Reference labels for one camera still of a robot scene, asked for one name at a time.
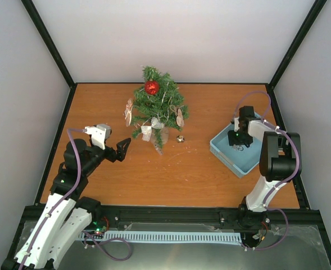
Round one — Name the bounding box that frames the white mesh bow ornament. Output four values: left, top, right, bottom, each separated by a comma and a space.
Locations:
140, 117, 165, 142

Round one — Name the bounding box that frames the clear battery box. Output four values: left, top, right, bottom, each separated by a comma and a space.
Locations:
154, 143, 163, 155

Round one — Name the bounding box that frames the fairy light string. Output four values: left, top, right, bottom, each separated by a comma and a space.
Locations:
131, 80, 185, 136

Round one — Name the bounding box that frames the red bauble ornament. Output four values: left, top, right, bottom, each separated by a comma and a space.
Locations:
144, 80, 160, 95

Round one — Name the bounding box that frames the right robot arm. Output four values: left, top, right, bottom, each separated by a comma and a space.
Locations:
228, 106, 302, 228

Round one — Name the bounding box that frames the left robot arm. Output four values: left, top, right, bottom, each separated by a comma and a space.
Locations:
1, 138, 131, 269

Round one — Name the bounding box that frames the small green christmas tree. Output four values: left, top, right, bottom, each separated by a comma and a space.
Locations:
130, 66, 189, 148

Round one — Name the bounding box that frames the silver script word ornament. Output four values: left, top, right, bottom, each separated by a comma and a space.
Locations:
233, 145, 244, 151

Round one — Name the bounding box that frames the light blue plastic basket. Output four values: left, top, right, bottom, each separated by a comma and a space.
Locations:
210, 117, 262, 178

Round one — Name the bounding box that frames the gold disco ball ornament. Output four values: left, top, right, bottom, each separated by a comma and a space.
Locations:
176, 135, 185, 142

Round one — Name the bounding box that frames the small circuit board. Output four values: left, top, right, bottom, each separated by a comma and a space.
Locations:
85, 220, 109, 239

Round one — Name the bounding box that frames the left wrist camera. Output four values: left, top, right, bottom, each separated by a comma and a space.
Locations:
83, 124, 112, 150

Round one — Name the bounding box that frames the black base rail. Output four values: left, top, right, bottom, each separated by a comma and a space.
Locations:
20, 204, 325, 232

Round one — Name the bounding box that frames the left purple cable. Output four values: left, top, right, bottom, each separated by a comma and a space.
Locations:
16, 128, 86, 270

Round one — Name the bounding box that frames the light blue cable duct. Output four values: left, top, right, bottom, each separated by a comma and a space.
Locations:
93, 231, 242, 245

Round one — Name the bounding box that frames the right back frame post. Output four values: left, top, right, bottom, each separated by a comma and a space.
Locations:
267, 0, 328, 91

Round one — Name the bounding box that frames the frame post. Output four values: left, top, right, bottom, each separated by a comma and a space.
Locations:
21, 0, 76, 89
267, 0, 328, 91

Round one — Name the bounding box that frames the left back frame post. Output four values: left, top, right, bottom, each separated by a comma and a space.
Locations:
21, 0, 76, 89

